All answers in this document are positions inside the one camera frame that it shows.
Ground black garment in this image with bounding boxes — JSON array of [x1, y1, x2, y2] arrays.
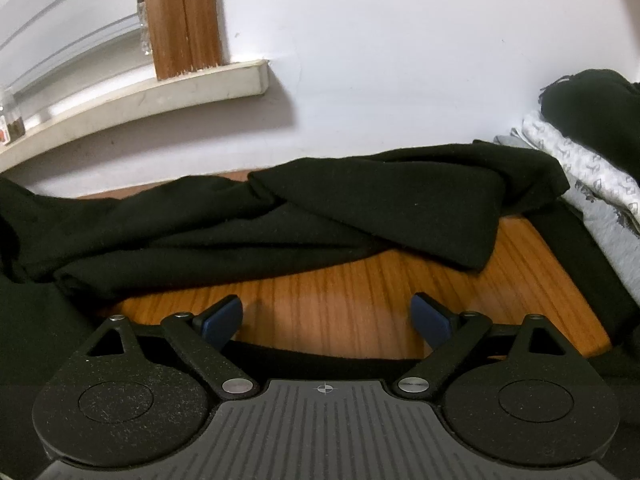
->
[[1, 141, 639, 479]]

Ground folded grey patterned cloth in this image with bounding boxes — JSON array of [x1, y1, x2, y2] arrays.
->
[[494, 112, 639, 299]]

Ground clear jar with orange label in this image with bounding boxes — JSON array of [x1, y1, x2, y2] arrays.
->
[[0, 87, 25, 145]]

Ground folded black cloth on stack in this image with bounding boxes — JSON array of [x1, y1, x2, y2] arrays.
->
[[539, 70, 639, 179]]

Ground white window sill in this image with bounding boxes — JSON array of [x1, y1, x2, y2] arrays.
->
[[1, 60, 269, 171]]

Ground grey window blind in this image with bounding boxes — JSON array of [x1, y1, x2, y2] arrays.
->
[[1, 0, 150, 93]]

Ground clear blind cord pull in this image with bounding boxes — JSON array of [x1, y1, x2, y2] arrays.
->
[[137, 0, 152, 55]]

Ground brown wooden window frame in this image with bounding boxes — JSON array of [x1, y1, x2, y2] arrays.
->
[[144, 0, 224, 80]]

